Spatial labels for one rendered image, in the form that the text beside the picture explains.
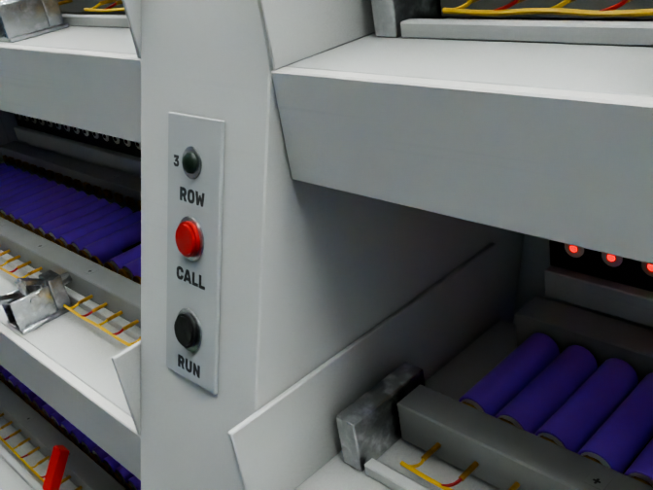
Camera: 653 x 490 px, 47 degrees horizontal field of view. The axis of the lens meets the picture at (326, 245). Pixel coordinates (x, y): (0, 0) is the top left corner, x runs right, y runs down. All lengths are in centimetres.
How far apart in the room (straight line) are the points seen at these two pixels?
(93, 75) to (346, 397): 21
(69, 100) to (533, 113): 30
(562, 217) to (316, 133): 10
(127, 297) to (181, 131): 19
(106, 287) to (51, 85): 14
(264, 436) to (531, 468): 11
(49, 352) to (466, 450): 29
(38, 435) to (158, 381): 37
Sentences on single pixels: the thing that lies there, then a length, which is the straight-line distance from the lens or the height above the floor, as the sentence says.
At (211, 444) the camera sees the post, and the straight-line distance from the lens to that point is 37.
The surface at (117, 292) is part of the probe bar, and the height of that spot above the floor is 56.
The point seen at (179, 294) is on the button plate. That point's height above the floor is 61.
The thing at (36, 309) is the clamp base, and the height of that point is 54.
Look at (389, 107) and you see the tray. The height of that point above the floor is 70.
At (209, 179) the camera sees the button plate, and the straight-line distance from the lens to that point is 33.
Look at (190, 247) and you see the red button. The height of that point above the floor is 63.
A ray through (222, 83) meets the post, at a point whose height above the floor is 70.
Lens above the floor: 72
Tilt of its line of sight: 14 degrees down
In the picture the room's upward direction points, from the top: 4 degrees clockwise
